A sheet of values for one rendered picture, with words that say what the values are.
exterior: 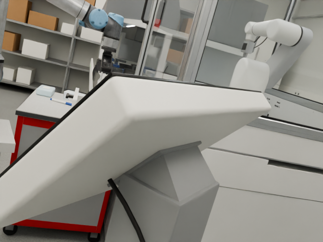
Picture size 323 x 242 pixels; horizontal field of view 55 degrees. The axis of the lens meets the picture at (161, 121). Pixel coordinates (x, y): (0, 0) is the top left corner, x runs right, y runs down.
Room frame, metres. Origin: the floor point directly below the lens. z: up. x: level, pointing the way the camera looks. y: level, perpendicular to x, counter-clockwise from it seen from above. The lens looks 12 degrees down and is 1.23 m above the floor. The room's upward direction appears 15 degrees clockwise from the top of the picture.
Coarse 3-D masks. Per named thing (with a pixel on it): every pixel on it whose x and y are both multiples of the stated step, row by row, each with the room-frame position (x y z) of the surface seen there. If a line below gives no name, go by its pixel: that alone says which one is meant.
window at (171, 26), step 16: (160, 0) 1.85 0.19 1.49; (176, 0) 1.48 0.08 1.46; (192, 0) 1.23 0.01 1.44; (160, 16) 1.74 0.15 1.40; (176, 16) 1.40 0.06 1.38; (192, 16) 1.18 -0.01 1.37; (160, 32) 1.65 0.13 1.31; (176, 32) 1.34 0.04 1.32; (160, 48) 1.55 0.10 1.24; (176, 48) 1.27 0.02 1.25; (144, 64) 1.85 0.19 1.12; (160, 64) 1.47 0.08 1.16; (176, 64) 1.21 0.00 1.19
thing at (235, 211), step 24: (240, 192) 1.13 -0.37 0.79; (216, 216) 1.11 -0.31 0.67; (240, 216) 1.14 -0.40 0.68; (264, 216) 1.17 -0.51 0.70; (288, 216) 1.20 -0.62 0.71; (312, 216) 1.23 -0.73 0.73; (216, 240) 1.12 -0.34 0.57; (240, 240) 1.15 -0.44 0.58; (264, 240) 1.18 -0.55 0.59; (288, 240) 1.21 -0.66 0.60; (312, 240) 1.25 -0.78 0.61
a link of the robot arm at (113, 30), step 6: (108, 18) 1.42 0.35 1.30; (114, 18) 1.42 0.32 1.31; (120, 18) 1.43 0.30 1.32; (108, 24) 1.41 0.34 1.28; (114, 24) 1.42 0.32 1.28; (120, 24) 1.44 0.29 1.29; (108, 30) 1.42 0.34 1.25; (114, 30) 1.42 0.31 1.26; (120, 30) 1.45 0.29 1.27; (108, 36) 1.42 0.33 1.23; (114, 36) 1.43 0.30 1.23
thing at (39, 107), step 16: (32, 96) 1.83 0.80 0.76; (16, 112) 1.49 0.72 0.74; (32, 112) 1.51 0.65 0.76; (48, 112) 1.58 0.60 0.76; (64, 112) 1.67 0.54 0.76; (16, 128) 1.50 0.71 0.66; (32, 128) 1.52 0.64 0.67; (48, 128) 1.54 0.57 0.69; (16, 144) 1.51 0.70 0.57; (64, 208) 1.59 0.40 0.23; (80, 208) 1.62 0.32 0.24; (96, 208) 1.64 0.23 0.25; (16, 224) 1.52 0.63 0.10; (32, 224) 1.55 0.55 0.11; (48, 224) 1.57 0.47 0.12; (64, 224) 1.60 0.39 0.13; (80, 224) 1.62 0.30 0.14; (96, 224) 1.65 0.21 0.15; (96, 240) 1.68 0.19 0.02
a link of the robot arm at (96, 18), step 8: (48, 0) 1.21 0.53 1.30; (56, 0) 1.21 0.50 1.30; (64, 0) 1.21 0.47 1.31; (72, 0) 1.23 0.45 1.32; (80, 0) 1.25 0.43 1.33; (64, 8) 1.23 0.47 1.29; (72, 8) 1.23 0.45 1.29; (80, 8) 1.24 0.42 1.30; (88, 8) 1.25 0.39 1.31; (96, 8) 1.28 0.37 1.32; (80, 16) 1.25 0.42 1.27; (88, 16) 1.25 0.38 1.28; (96, 16) 1.25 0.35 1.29; (104, 16) 1.26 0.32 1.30; (88, 24) 1.29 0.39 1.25; (96, 24) 1.25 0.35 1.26; (104, 24) 1.26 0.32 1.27
